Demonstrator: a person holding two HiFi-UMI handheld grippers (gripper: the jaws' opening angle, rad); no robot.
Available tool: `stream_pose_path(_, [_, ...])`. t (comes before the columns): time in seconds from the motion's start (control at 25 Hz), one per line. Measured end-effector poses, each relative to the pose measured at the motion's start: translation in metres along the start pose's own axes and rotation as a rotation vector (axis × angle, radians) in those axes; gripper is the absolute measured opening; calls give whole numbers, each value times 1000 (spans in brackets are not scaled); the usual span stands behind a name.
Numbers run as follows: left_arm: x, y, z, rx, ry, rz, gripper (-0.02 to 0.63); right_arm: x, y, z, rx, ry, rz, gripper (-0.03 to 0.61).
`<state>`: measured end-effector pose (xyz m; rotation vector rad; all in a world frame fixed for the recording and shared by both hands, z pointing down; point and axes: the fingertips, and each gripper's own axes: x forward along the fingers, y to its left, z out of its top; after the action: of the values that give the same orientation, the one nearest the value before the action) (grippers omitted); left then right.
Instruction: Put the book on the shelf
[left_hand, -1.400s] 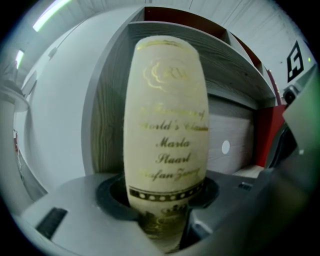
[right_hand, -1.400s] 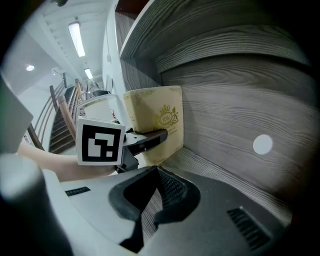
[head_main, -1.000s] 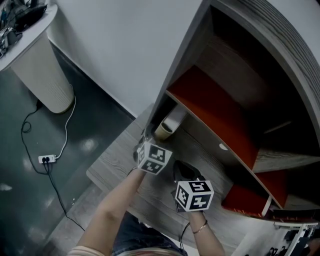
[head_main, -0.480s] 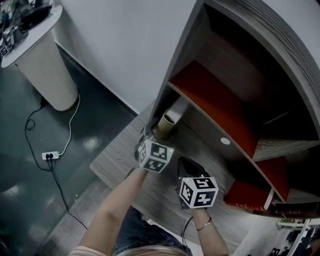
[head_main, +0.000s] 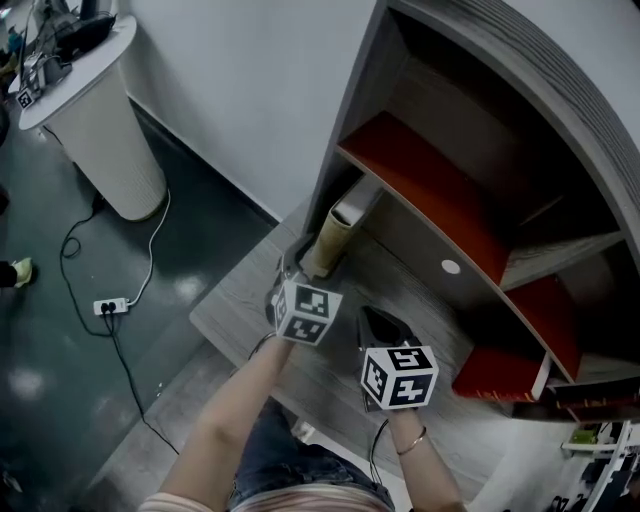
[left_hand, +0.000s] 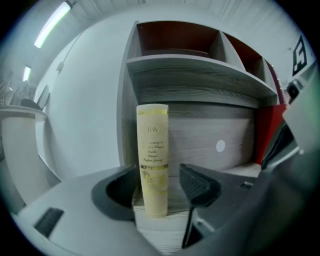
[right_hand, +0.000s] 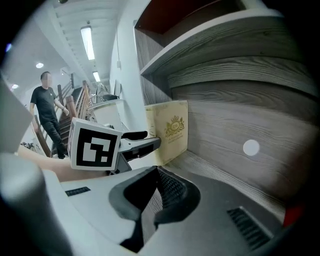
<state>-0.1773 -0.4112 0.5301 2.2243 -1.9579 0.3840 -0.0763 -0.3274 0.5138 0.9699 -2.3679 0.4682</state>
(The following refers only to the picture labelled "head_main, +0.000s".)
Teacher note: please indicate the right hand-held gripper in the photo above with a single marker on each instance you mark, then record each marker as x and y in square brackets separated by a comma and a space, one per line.
[397, 375]

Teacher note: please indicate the white round pedestal table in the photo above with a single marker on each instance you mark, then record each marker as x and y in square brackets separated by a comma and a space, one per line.
[100, 130]

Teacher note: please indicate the white power strip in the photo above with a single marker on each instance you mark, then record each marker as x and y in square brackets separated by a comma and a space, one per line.
[112, 306]

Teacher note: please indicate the beige book with grey cover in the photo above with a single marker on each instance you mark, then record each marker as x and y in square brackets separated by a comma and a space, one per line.
[332, 235]

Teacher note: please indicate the white metal frame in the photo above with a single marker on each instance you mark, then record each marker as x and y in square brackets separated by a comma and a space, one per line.
[617, 450]

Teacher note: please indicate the black device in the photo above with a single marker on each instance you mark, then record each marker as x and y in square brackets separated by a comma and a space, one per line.
[85, 32]

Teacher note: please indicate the person's left forearm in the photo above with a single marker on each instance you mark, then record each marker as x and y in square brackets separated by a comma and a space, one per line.
[230, 425]

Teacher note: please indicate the person's striped shirt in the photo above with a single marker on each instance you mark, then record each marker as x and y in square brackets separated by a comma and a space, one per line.
[300, 502]

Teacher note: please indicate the white round grommet cap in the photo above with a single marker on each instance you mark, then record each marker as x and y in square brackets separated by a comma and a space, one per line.
[450, 266]

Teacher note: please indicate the person's denim shorts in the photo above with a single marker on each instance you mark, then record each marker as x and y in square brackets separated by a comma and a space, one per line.
[280, 465]

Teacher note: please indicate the red book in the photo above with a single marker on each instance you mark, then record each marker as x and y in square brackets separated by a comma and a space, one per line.
[495, 372]

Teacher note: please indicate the person's right forearm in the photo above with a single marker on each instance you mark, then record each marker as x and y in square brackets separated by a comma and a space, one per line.
[425, 475]

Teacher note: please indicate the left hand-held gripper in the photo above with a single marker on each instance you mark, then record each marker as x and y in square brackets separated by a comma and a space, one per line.
[307, 312]

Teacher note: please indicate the grey gripper device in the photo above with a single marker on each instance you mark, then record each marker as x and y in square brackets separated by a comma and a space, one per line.
[42, 75]

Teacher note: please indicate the grey wooden shelf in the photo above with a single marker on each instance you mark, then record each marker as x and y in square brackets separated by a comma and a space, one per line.
[575, 65]

